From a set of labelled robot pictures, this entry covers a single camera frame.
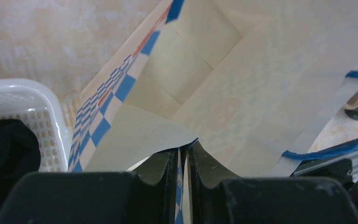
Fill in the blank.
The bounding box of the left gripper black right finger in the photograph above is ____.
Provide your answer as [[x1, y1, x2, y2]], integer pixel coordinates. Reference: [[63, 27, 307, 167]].
[[187, 142, 358, 224]]

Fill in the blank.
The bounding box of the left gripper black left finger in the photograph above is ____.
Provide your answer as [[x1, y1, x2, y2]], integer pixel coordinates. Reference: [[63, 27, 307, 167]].
[[0, 149, 179, 224]]

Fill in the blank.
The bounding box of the paper bag blue checkered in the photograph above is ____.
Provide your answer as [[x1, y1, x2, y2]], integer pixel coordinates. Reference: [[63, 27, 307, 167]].
[[67, 0, 358, 224]]

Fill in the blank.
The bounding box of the black cloth in basket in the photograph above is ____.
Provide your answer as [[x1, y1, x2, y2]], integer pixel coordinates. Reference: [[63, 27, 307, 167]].
[[0, 119, 41, 208]]

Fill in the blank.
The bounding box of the white plastic basket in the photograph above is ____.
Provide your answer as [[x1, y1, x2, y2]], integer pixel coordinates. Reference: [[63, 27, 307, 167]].
[[0, 78, 72, 172]]

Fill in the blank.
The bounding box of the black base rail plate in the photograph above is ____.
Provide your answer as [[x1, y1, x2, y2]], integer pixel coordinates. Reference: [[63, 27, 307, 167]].
[[291, 158, 358, 224]]

